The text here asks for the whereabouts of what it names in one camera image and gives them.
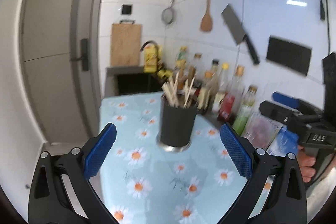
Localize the black kitchen sink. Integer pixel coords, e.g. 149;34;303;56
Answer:
104;66;164;98

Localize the hanging kitchen cleaver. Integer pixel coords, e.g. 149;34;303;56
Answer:
221;4;260;65

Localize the person's right hand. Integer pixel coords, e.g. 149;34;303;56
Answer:
297;145;316;183

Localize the blue white salt bag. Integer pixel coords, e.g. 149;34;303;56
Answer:
267;126;299;157

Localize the clear pink sugar bag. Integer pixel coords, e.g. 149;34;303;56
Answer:
242;113;282;149

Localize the green label bottle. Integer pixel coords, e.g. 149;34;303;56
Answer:
232;105;254;135

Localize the small gold cap bottle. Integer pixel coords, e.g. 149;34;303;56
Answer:
241;85;258;115

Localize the red label dark sauce bottle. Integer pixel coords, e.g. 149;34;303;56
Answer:
218;94;235;121

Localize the daisy print blue mat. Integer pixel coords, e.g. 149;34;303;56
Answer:
100;93;247;223

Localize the gold cap oil bottle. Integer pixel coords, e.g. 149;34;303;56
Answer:
231;65;245;115

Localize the orange cap bottle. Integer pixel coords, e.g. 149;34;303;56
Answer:
198;71;214;111

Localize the yellow cap sauce bottle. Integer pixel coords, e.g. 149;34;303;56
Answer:
211;63;230;115

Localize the black utensil holder cup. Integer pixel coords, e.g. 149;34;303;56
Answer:
156;95;198;152

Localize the hanging wooden spatula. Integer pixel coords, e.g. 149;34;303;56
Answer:
200;0;213;32

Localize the yellow dish soap bottle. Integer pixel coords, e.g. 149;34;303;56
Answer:
143;44;162;73

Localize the wooden cutting board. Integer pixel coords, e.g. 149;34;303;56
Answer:
110;21;142;67

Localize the hanging mesh strainer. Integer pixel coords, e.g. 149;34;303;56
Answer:
161;0;175;26

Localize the grey door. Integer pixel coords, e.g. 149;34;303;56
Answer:
19;0;101;144

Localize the black wall panel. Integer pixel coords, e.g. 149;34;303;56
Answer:
266;36;312;76

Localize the black door handle lock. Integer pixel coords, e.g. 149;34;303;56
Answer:
70;39;89;71

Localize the black wall switch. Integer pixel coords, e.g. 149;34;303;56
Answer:
121;5;133;15

